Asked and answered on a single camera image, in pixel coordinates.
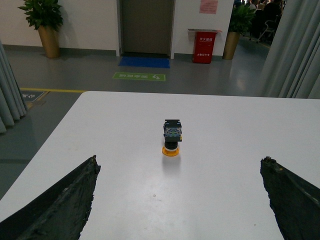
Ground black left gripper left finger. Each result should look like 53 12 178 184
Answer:
0 156 101 240

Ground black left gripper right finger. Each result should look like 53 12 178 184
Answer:
260 156 320 240

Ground yellow push button switch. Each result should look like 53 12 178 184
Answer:
162 119 182 157

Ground left grey curtain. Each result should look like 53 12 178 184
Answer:
0 42 28 134

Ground grey curtain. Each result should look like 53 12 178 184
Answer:
259 0 320 99
0 42 28 134

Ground grey floor sign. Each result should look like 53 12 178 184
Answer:
21 90 47 103

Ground right grey curtain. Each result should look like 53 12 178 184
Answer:
259 0 320 99

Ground green floor sign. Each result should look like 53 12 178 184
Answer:
112 72 166 82

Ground left potted plant gold pot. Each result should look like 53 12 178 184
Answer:
17 0 64 59

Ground potted plant gold pot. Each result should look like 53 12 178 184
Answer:
222 2 257 61
17 0 64 59

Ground right potted plant gold pot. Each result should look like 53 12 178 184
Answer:
222 2 257 61

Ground blue floor mat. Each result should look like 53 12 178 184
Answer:
118 56 170 69

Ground red fire extinguisher box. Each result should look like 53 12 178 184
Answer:
188 28 222 64

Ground grey door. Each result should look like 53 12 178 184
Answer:
118 0 175 58

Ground pink wall notice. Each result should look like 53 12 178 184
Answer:
199 0 219 15

